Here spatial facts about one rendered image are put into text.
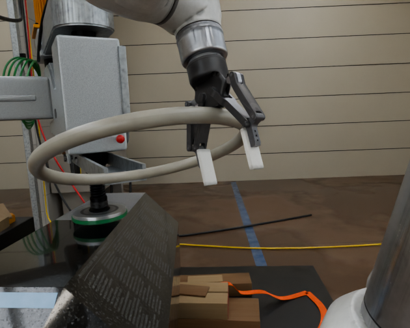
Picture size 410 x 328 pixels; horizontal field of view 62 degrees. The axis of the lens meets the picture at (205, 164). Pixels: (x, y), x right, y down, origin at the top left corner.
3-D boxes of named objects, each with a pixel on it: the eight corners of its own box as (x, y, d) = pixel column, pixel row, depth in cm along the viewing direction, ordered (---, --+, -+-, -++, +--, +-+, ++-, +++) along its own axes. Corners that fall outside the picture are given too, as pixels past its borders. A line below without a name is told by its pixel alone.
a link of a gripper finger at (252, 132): (248, 118, 57) (262, 112, 55) (256, 147, 56) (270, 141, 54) (243, 118, 56) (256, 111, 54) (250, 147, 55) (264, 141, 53)
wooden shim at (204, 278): (187, 285, 238) (187, 282, 237) (187, 278, 248) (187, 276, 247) (222, 283, 238) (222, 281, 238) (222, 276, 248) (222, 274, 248)
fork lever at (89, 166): (63, 163, 153) (62, 151, 152) (107, 158, 162) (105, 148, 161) (91, 187, 92) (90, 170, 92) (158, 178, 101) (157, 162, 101)
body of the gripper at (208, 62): (235, 54, 63) (246, 101, 61) (205, 75, 69) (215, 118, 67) (205, 47, 58) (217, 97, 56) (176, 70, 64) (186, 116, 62)
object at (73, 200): (54, 225, 414) (47, 155, 401) (91, 198, 543) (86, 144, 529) (105, 223, 413) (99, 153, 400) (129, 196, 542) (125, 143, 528)
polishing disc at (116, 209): (75, 208, 147) (75, 205, 147) (125, 203, 152) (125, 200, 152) (68, 223, 127) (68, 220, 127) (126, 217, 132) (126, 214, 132)
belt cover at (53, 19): (38, 70, 196) (34, 40, 193) (83, 71, 208) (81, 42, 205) (51, 34, 112) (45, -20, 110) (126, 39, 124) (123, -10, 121)
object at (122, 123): (30, 195, 87) (29, 184, 88) (199, 172, 110) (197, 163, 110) (23, 129, 45) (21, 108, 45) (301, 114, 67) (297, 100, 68)
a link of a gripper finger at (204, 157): (198, 149, 64) (196, 150, 64) (206, 185, 63) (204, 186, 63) (209, 148, 66) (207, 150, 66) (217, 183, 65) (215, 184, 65)
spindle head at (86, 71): (58, 153, 154) (47, 51, 147) (107, 150, 164) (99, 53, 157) (68, 163, 122) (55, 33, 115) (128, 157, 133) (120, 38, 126)
